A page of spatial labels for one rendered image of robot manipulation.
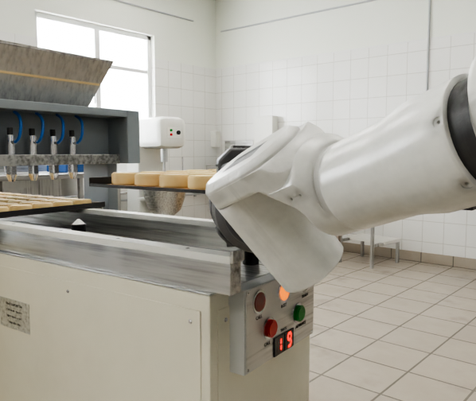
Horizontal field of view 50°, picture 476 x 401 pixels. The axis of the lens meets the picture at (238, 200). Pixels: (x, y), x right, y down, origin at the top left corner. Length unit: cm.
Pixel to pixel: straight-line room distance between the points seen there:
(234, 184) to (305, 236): 8
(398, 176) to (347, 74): 529
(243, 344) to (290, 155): 52
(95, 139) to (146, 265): 79
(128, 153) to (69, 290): 65
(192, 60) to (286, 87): 122
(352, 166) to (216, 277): 49
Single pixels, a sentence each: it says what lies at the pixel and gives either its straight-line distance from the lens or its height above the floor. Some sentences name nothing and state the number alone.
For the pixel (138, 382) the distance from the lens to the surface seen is 95.
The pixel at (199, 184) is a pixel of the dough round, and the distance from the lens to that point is 75.
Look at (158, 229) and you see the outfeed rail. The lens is 126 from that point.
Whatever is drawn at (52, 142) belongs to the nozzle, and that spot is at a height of 108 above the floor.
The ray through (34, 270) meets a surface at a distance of 113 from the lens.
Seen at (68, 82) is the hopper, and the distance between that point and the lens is 153.
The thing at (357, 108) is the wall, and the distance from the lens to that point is 549.
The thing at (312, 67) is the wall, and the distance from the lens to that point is 582.
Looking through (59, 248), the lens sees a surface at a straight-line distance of 107.
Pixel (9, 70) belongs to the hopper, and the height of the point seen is 126.
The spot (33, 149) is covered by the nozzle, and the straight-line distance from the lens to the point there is 145.
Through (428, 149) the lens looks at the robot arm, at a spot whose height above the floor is 106.
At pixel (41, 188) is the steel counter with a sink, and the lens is 446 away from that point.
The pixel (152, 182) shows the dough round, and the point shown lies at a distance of 83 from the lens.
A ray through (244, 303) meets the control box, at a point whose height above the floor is 82.
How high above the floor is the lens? 105
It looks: 5 degrees down
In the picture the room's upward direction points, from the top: straight up
